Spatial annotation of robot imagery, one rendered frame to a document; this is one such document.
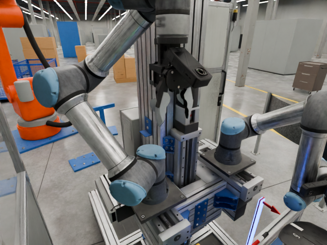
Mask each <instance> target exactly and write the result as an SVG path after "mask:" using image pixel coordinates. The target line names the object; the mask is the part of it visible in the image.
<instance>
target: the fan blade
mask: <svg viewBox="0 0 327 245"><path fill-rule="evenodd" d="M293 223H294V224H295V225H297V226H299V227H300V228H302V229H303V230H302V231H301V230H299V229H298V228H296V227H294V226H293V225H291V224H287V225H286V226H284V227H283V228H282V229H281V231H280V233H279V235H278V238H279V239H280V240H281V241H282V242H283V243H284V244H286V245H327V230H325V229H323V228H321V227H319V226H317V225H315V224H313V223H310V222H303V221H298V222H293ZM292 231H293V232H295V233H296V234H298V235H299V236H301V237H302V238H303V239H302V241H300V240H299V239H297V238H296V237H294V236H293V235H291V232H292Z"/></svg>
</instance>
